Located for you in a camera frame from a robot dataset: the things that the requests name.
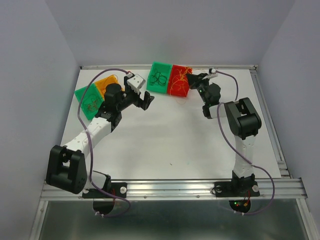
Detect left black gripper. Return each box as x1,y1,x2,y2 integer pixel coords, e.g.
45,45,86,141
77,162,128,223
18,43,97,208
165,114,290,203
117,77,154,112

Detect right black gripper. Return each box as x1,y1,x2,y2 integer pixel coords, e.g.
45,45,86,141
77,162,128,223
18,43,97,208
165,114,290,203
186,72,211,105

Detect orange thin wire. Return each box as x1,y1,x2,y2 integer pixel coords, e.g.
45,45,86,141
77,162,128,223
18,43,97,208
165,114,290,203
168,66,195,106

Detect black thin wire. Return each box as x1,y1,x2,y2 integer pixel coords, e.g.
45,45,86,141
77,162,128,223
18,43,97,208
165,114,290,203
149,67,169,88

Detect small reddish wires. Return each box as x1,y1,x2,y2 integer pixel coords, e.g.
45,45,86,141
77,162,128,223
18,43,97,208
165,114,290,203
82,94,101,113

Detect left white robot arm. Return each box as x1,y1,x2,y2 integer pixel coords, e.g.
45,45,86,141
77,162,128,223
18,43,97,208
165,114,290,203
45,72,154,197

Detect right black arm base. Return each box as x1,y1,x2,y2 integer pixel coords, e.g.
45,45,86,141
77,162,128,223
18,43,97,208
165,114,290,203
212,181,260,214

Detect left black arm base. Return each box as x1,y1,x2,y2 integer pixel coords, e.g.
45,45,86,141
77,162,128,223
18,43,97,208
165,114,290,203
81,181,131,218

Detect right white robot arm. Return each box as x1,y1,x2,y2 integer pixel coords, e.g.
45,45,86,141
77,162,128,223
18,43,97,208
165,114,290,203
186,68,262,195

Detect red plastic bin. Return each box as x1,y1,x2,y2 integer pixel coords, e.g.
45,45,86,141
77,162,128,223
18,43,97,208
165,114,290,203
166,65,193,98

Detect right green plastic bin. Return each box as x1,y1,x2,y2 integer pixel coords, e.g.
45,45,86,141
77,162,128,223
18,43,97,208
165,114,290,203
146,61,173,94

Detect green plastic bin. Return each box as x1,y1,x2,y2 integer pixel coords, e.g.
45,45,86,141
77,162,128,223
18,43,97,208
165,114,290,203
80,83,104,121
146,61,173,94

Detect orange plastic bin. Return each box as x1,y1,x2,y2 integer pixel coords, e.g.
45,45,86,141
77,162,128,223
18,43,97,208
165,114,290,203
94,74,120,99

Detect left green plastic bin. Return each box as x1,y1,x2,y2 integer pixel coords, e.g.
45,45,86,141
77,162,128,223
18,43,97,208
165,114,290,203
80,83,104,121

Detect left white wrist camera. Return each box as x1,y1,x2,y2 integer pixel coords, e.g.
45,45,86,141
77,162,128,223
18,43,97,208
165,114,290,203
127,74,146,95

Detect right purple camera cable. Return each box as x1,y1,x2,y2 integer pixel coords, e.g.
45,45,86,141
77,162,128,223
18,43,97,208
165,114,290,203
216,71,276,217

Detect aluminium front rail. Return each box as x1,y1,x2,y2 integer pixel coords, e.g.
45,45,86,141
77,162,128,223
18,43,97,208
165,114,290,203
40,178,308,202

